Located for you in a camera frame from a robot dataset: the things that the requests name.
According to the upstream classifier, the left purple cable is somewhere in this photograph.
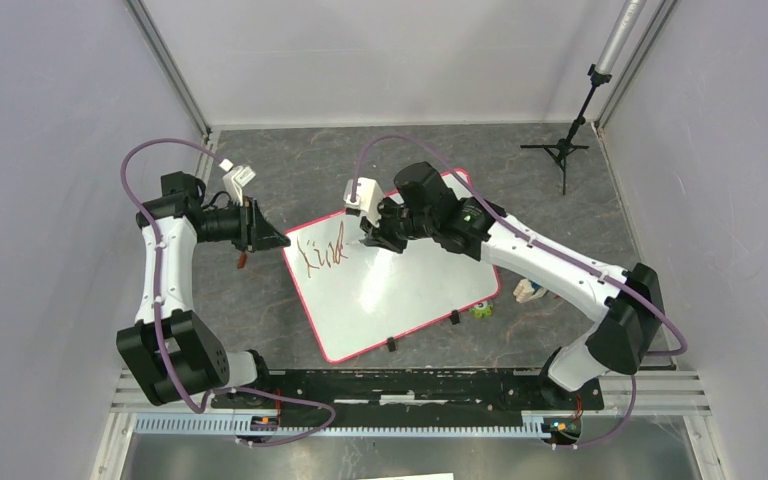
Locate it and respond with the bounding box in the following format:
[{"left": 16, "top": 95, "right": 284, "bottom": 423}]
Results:
[{"left": 120, "top": 137, "right": 337, "bottom": 448}]

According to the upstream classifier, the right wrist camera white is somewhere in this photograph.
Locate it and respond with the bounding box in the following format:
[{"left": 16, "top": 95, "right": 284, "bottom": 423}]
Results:
[{"left": 343, "top": 177, "right": 386, "bottom": 227}]

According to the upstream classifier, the colourful toy brick stack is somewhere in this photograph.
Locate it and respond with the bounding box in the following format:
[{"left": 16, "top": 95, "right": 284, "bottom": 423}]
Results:
[{"left": 513, "top": 278, "right": 547, "bottom": 304}]

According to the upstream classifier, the green owl toy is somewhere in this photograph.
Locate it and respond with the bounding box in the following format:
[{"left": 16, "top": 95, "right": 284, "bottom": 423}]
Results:
[{"left": 470, "top": 300, "right": 494, "bottom": 319}]

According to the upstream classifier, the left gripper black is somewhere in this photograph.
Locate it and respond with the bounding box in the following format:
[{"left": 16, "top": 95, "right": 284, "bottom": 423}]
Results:
[{"left": 196, "top": 196, "right": 291, "bottom": 253}]

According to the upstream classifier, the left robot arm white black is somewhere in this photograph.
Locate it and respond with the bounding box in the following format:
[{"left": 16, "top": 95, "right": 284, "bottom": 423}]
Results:
[{"left": 116, "top": 172, "right": 291, "bottom": 406}]

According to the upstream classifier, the grey metal pole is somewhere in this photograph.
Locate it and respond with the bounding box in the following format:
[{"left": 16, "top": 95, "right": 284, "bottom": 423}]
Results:
[{"left": 594, "top": 0, "right": 647, "bottom": 75}]

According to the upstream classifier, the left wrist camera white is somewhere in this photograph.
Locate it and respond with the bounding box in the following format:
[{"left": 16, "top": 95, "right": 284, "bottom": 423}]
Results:
[{"left": 218, "top": 158, "right": 256, "bottom": 206}]

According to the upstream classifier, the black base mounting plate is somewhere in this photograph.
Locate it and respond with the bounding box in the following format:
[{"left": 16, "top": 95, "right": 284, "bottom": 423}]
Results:
[{"left": 211, "top": 368, "right": 605, "bottom": 428}]

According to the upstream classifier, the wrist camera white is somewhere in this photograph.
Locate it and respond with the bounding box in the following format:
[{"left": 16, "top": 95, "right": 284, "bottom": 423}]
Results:
[
  {"left": 343, "top": 177, "right": 386, "bottom": 227},
  {"left": 218, "top": 158, "right": 256, "bottom": 206}
]

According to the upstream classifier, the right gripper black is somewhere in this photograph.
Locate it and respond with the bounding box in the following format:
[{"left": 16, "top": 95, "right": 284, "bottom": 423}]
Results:
[{"left": 359, "top": 195, "right": 436, "bottom": 255}]

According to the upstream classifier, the black camera tripod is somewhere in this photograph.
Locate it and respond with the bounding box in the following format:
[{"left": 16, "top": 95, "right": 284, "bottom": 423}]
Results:
[{"left": 519, "top": 64, "right": 612, "bottom": 195}]

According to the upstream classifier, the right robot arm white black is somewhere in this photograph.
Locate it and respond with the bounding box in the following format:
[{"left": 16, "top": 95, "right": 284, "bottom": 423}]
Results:
[{"left": 344, "top": 162, "right": 664, "bottom": 408}]

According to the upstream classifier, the whiteboard with pink frame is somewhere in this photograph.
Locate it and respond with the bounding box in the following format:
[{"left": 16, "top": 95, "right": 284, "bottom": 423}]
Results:
[{"left": 280, "top": 168, "right": 503, "bottom": 365}]

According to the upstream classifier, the grey slotted cable duct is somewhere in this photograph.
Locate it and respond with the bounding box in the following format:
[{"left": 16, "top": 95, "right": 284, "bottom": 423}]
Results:
[{"left": 133, "top": 413, "right": 583, "bottom": 439}]

